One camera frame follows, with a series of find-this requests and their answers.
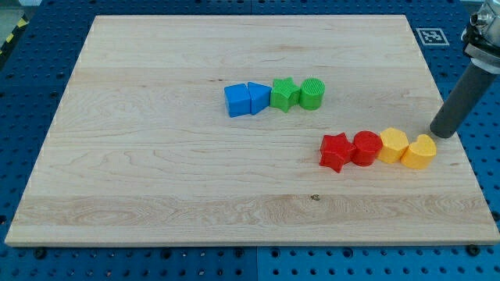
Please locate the light wooden board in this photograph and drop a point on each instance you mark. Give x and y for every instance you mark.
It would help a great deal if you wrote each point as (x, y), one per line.
(142, 151)

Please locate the green cylinder block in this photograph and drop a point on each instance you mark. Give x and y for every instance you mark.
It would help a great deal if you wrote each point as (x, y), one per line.
(312, 91)

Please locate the blue triangular prism block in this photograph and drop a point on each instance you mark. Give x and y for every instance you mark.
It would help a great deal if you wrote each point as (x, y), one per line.
(260, 97)

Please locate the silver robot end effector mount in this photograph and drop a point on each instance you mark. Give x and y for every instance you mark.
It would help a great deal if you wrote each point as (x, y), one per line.
(481, 37)

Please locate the white fiducial marker tag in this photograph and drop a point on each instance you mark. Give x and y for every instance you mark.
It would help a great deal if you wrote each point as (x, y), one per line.
(431, 36)

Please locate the yellow heart block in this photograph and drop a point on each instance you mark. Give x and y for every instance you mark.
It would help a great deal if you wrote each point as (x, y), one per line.
(420, 153)

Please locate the green star block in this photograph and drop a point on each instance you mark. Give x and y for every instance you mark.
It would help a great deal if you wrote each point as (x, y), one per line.
(285, 94)

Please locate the red cylinder block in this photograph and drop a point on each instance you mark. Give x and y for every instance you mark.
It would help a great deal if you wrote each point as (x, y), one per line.
(367, 147)

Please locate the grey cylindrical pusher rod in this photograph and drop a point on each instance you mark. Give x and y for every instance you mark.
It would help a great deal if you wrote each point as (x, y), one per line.
(469, 89)

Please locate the red star block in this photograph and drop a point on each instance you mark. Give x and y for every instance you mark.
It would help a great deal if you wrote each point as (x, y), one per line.
(336, 151)

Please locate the blue cube block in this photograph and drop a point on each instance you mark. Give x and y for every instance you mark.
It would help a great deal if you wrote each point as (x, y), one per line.
(237, 100)

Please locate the yellow hexagon block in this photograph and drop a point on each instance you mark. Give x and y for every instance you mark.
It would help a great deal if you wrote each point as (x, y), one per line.
(395, 143)

